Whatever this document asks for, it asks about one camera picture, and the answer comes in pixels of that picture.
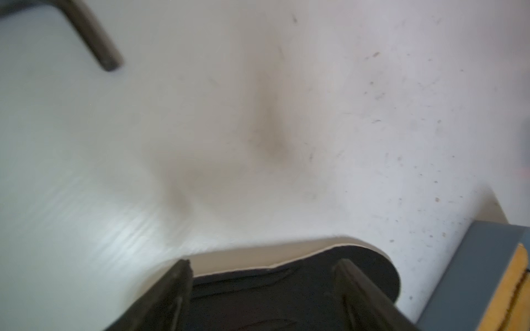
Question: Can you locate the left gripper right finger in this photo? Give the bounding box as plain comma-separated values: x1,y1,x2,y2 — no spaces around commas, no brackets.
333,259,418,331

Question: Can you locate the black allen key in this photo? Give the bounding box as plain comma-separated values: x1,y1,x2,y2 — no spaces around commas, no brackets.
1,0,124,72

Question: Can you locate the yellow insole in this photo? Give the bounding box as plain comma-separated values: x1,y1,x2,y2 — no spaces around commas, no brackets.
478,244,529,331

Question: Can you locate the black insole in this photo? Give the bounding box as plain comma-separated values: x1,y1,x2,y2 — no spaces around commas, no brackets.
175,237,400,330

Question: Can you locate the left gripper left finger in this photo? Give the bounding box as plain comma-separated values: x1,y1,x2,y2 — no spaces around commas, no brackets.
106,259,193,331

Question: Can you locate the blue storage box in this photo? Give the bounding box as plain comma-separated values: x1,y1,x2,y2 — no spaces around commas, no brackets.
417,221,529,330

